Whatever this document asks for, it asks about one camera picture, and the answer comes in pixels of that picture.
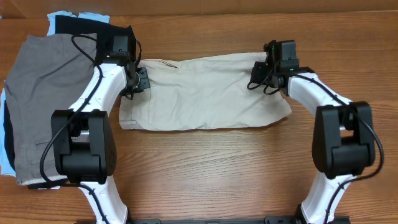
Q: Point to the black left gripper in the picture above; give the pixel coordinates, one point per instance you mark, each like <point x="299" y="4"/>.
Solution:
<point x="144" y="82"/>

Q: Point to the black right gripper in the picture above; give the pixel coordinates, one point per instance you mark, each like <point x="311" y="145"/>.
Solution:
<point x="255" y="76"/>

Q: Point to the beige shorts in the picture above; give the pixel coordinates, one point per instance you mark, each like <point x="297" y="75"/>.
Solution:
<point x="202" y="93"/>

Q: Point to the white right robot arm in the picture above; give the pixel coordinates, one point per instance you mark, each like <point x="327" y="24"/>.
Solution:
<point x="344" y="142"/>

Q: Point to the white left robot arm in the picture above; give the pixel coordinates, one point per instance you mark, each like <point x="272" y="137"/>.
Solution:
<point x="82" y="140"/>

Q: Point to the black garment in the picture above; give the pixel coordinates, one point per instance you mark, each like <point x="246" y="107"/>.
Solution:
<point x="104" y="34"/>

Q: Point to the grey shorts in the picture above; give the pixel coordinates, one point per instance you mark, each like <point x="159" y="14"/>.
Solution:
<point x="46" y="105"/>

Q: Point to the light blue garment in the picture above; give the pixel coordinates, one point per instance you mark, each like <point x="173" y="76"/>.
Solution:
<point x="7" y="142"/>

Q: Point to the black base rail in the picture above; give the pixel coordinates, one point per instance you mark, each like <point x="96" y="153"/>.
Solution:
<point x="211" y="221"/>

